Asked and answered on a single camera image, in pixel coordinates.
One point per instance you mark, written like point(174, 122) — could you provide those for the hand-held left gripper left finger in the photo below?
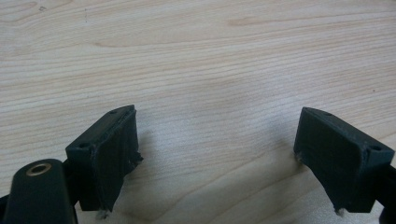
point(106, 155)

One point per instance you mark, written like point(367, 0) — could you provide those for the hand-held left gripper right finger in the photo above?
point(336, 158)

